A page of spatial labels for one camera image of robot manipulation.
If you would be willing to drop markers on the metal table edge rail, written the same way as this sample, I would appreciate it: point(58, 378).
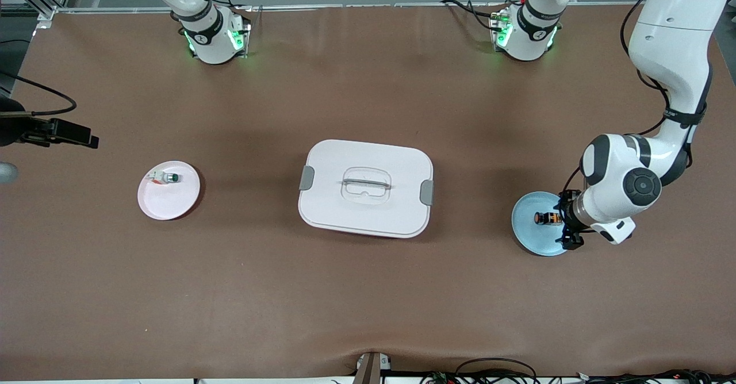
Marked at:
point(374, 6)

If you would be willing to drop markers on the orange and black switch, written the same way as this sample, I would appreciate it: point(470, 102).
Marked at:
point(549, 218)

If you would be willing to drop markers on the metal post bracket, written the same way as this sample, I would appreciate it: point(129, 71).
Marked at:
point(368, 372)

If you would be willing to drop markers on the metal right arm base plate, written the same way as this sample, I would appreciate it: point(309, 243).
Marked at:
point(246, 22)

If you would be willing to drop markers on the pink round plate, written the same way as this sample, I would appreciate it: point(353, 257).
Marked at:
point(172, 206)

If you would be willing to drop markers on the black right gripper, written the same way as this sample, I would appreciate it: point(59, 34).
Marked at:
point(12, 129)

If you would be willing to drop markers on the green and white switch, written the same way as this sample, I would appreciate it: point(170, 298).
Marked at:
point(167, 177)

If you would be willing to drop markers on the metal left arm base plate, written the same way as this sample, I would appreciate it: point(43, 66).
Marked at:
point(493, 25)

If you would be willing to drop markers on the light blue round plate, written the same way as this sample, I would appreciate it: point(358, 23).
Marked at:
point(535, 240)

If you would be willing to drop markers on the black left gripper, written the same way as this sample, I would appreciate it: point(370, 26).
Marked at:
point(568, 210)

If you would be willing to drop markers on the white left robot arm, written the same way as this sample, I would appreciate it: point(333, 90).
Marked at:
point(673, 27)

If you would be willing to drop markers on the white lidded storage box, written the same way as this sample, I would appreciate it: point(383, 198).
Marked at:
point(368, 211)

